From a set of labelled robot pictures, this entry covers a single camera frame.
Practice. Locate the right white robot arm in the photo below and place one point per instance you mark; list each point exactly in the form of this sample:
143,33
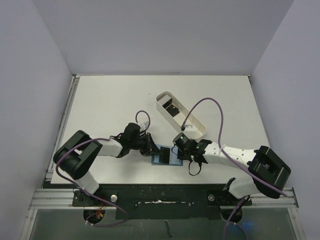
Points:
268,173

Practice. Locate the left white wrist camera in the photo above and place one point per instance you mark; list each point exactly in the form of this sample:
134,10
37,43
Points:
144,126

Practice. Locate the black card in tray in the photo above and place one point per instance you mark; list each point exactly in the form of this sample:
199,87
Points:
171,108

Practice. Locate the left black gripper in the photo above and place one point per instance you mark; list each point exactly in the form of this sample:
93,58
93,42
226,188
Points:
149,141

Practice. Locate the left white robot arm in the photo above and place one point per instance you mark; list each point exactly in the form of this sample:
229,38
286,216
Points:
76,156

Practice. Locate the blue leather card holder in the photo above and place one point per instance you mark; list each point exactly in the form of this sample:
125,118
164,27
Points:
174,161

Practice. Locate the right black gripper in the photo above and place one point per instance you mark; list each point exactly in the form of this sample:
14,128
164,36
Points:
178,152

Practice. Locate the black card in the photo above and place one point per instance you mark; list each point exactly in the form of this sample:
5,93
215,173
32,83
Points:
164,157
171,108

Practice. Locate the white oblong tray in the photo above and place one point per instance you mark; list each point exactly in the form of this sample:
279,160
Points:
178,120

